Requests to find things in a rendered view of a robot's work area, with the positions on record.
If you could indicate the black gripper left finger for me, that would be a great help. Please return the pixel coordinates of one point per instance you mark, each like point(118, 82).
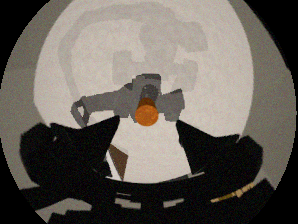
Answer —
point(91, 142)

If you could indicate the orange knob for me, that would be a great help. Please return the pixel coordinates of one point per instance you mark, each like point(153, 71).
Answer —
point(146, 112)

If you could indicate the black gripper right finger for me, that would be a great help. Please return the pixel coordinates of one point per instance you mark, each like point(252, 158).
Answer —
point(199, 146)

